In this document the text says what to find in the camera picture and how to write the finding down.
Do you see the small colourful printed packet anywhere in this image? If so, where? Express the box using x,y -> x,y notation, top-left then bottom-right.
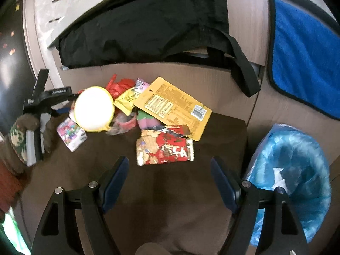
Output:
57,117 -> 88,152

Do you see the blue plastic trash bag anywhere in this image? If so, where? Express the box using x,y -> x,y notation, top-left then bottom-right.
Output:
244,123 -> 332,245

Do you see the purple and pink foam toy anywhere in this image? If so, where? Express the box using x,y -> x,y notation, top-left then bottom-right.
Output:
137,111 -> 160,131

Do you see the large yellow flat package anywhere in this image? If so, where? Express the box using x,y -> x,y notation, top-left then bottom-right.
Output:
133,76 -> 212,141

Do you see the person's left hand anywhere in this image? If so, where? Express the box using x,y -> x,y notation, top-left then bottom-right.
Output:
0,113 -> 54,174

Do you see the black tote bag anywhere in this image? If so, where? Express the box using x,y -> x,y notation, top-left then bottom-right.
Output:
57,0 -> 261,97

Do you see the small pink packet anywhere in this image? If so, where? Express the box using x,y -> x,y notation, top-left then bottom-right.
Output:
135,78 -> 150,93

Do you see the red snack wrapper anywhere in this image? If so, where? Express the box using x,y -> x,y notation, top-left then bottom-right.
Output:
136,125 -> 195,166

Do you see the white round lid yellow rim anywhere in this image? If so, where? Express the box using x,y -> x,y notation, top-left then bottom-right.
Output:
74,86 -> 115,133

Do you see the dark appliance with stickers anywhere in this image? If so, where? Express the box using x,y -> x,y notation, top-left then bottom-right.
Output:
0,0 -> 36,136

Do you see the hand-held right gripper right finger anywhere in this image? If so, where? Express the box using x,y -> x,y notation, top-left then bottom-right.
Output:
211,156 -> 311,255

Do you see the red plastic bag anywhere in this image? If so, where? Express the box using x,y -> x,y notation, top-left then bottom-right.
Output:
105,74 -> 136,99

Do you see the small yellow sachet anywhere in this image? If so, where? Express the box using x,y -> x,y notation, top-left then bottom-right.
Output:
114,86 -> 141,116

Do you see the clear wrapper with red ring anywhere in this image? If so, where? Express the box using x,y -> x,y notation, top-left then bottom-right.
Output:
110,112 -> 139,136

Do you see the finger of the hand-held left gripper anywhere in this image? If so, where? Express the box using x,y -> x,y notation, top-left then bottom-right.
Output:
52,96 -> 79,115

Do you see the blue towel black edge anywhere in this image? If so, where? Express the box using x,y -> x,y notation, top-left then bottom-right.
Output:
267,0 -> 340,120

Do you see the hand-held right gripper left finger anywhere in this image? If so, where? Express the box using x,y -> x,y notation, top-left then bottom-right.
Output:
30,156 -> 129,255

